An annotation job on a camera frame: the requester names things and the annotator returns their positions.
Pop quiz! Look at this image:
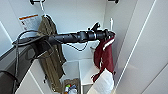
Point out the maroon and white jacket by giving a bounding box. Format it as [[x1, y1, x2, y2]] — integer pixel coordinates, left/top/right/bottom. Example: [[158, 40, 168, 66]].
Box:
[[91, 31, 117, 94]]

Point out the white wardrobe body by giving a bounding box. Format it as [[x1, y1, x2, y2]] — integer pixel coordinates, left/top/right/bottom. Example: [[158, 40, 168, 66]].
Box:
[[0, 0, 141, 94]]

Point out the white wardrobe shelf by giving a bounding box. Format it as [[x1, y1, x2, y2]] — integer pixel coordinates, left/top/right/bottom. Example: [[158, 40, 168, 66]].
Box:
[[77, 58, 102, 86]]

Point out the white clothes hanger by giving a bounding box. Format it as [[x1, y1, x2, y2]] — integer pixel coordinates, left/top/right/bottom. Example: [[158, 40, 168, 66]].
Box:
[[38, 1, 50, 18]]

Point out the grey clutter on wardrobe bottom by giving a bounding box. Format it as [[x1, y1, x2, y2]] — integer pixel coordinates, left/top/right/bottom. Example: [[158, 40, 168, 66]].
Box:
[[61, 77, 81, 94]]

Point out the orange and white warning sticker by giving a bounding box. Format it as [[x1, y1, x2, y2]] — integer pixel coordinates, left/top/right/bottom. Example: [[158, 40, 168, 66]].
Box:
[[17, 13, 41, 31]]

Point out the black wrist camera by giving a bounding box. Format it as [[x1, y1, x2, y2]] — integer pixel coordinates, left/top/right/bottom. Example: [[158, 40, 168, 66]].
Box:
[[89, 21, 102, 32]]

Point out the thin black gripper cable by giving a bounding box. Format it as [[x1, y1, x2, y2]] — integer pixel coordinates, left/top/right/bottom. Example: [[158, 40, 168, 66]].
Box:
[[64, 41, 90, 53]]

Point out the dark wardrobe rail hook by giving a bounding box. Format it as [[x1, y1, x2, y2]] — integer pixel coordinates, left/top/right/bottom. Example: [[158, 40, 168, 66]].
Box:
[[29, 0, 48, 5], [106, 0, 120, 5]]

